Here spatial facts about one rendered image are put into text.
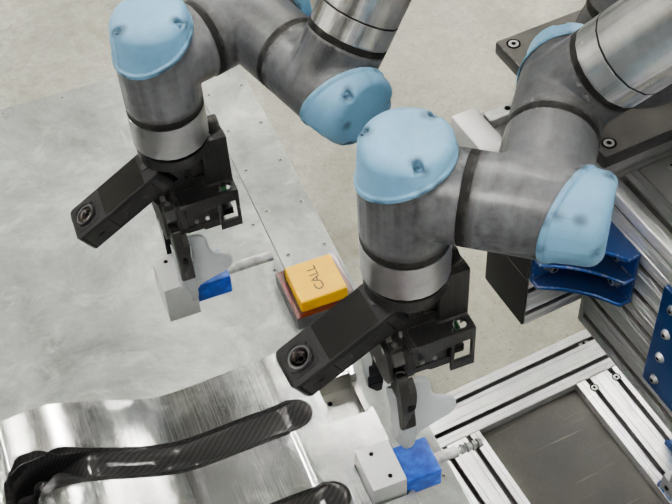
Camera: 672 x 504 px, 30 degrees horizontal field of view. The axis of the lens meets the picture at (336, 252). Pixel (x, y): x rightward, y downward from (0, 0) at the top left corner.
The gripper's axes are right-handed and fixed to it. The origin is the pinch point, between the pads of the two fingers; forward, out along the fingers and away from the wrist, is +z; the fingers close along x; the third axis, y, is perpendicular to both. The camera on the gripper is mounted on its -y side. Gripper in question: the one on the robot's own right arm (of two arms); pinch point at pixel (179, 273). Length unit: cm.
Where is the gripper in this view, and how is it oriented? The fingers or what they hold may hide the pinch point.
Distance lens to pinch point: 138.9
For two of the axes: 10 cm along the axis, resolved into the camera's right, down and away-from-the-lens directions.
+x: -3.7, -6.9, 6.2
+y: 9.3, -3.1, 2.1
